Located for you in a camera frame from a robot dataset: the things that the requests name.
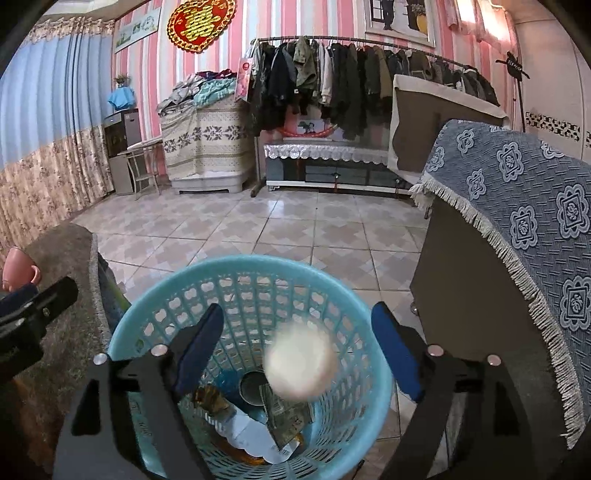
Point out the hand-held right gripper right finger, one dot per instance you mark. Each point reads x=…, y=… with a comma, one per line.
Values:
x=397, y=350

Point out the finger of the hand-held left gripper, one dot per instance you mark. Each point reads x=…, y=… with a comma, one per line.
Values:
x=57, y=295

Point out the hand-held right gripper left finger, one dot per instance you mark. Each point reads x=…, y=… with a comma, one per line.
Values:
x=201, y=350

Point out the brown wrapper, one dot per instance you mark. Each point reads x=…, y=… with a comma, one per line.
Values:
x=210, y=399

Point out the light blue printed paper card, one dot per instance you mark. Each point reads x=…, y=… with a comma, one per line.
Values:
x=249, y=434

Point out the white round disc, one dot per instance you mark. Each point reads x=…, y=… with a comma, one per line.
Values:
x=300, y=362

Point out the light blue plastic basket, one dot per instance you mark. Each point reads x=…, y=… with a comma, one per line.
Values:
x=249, y=264

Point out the orange snack packet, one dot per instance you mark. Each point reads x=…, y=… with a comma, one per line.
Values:
x=231, y=450

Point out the pink pig toy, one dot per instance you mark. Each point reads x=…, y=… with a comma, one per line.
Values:
x=21, y=270

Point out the brown furniture side panel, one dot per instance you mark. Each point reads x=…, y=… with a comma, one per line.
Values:
x=461, y=300

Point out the blue and floral curtain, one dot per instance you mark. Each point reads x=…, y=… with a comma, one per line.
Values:
x=46, y=138

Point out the grey water dispenser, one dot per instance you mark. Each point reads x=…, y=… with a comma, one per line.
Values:
x=117, y=147

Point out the small folding table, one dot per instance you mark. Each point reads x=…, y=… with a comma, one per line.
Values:
x=138, y=147

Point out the blue patterned fringed cloth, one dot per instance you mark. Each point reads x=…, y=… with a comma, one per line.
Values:
x=521, y=207

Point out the low glass front cabinet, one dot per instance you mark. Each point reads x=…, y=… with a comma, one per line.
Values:
x=323, y=173

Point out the blue cloth cover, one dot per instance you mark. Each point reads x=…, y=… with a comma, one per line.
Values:
x=121, y=98

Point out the white lace cloth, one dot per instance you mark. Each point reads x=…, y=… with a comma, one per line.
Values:
x=323, y=151

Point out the small potted plant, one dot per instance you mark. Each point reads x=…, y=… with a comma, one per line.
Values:
x=122, y=81

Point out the beige cloth covered furniture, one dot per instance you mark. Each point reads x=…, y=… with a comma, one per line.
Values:
x=429, y=120

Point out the pile of folded clothes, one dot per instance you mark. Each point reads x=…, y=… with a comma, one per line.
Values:
x=198, y=90

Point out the pink hanging bag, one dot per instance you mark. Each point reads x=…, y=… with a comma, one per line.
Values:
x=243, y=78

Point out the row of hanging clothes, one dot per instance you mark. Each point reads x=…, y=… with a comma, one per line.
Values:
x=332, y=78

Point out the black coat stand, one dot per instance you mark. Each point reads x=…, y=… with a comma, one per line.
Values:
x=512, y=69

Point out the metal clothes rack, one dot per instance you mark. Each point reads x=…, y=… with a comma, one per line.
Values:
x=323, y=38

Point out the landscape wall poster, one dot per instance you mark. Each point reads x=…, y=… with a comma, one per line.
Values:
x=136, y=30

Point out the red round wall decoration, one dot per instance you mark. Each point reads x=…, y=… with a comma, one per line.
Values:
x=201, y=23

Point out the framed wall picture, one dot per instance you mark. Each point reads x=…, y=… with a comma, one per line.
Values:
x=397, y=18

